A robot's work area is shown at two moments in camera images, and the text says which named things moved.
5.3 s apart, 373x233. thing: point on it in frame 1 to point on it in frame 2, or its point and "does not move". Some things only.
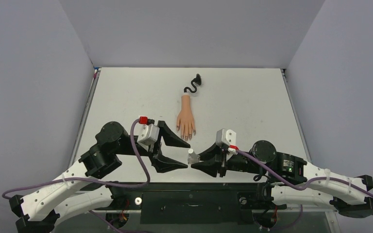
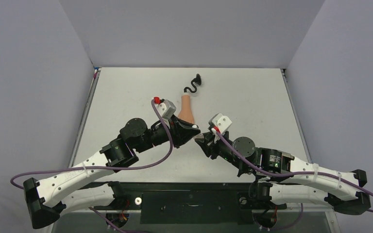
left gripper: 155,152 to 182,130
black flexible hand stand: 197,80 does not move
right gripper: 222,160 to 211,144
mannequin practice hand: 185,120 does not move
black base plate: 161,203 does not move
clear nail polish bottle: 193,158 to 199,136
